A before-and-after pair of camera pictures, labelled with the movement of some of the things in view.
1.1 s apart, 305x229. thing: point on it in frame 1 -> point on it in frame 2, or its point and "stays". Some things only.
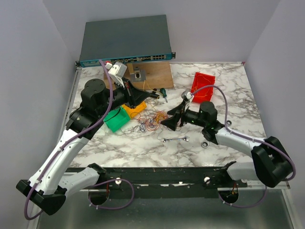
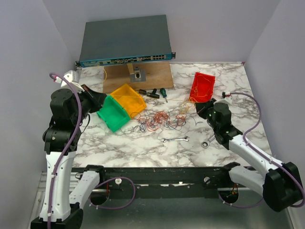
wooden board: [158, 75] stays
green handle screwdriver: [163, 91] stays
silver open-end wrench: [164, 140] stays
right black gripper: [171, 123] -> [202, 107]
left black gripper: [134, 95] -> [96, 98]
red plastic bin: [200, 80] stays
